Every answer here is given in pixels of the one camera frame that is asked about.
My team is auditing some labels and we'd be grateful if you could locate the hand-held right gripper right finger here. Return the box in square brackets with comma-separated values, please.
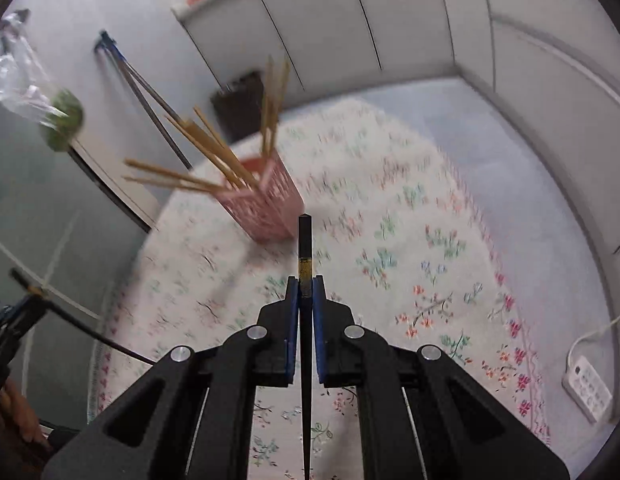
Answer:
[313, 275, 570, 480]

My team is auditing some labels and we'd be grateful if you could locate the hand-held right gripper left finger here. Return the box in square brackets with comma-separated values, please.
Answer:
[42, 276, 297, 480]

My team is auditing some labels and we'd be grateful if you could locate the black chopstick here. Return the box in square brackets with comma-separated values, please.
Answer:
[297, 213, 315, 480]

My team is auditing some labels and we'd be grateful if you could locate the pink perforated basket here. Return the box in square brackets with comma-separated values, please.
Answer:
[217, 152, 305, 244]

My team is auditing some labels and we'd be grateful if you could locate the bunch of bamboo chopsticks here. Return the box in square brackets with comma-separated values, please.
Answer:
[121, 55, 291, 196]

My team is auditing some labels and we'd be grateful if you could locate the person's left hand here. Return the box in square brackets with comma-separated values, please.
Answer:
[0, 377, 43, 443]

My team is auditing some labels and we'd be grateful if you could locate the floral tablecloth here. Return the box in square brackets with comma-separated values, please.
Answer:
[87, 97, 553, 480]

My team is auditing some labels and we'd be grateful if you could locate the green vegetable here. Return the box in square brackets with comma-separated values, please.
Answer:
[40, 88, 86, 153]

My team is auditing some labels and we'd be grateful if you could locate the black waste bin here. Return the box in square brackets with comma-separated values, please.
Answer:
[210, 71, 271, 143]

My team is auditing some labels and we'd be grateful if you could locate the clear plastic bag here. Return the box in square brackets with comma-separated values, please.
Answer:
[0, 9, 86, 153]

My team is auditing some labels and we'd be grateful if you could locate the grey metal tripod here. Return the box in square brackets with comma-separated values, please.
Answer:
[94, 30, 195, 171]

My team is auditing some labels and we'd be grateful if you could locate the white power strip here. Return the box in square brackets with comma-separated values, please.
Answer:
[562, 355, 615, 423]

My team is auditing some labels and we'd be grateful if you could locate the white cabinet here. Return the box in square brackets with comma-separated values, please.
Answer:
[172, 0, 493, 111]

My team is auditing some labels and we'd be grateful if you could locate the black cable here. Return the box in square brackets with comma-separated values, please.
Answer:
[9, 268, 157, 365]

